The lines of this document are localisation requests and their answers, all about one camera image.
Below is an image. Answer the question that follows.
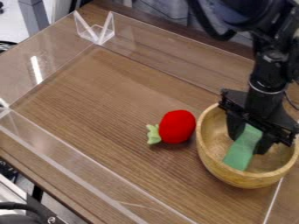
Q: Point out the clear acrylic corner bracket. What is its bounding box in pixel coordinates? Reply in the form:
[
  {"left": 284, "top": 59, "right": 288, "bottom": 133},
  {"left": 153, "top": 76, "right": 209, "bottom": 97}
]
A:
[{"left": 73, "top": 10, "right": 114, "bottom": 46}]

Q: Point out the brown wooden bowl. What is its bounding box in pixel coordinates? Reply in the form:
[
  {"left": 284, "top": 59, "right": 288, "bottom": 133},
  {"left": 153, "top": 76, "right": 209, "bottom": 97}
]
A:
[{"left": 196, "top": 103, "right": 299, "bottom": 189}]

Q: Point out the black cable bottom left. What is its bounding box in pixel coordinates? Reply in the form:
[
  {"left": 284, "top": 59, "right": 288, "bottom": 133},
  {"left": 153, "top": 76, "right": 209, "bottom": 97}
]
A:
[{"left": 0, "top": 200, "right": 35, "bottom": 224}]

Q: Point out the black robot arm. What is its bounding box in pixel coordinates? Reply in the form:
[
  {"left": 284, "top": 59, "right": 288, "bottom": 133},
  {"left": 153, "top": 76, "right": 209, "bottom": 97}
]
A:
[{"left": 185, "top": 0, "right": 299, "bottom": 154}]

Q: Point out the red plush strawberry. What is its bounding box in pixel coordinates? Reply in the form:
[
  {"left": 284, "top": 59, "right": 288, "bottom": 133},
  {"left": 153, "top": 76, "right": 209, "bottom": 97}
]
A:
[{"left": 145, "top": 109, "right": 196, "bottom": 144}]

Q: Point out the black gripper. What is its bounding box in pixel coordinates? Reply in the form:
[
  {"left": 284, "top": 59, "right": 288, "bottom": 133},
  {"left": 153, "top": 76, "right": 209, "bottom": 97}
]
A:
[{"left": 218, "top": 82, "right": 299, "bottom": 155}]

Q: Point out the green foam stick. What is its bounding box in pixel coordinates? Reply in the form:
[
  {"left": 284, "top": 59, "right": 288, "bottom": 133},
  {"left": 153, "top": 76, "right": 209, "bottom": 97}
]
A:
[{"left": 222, "top": 124, "right": 262, "bottom": 171}]

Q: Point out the clear acrylic front wall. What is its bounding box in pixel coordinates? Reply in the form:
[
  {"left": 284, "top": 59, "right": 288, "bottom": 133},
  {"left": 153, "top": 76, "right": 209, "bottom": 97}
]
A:
[{"left": 0, "top": 106, "right": 196, "bottom": 224}]

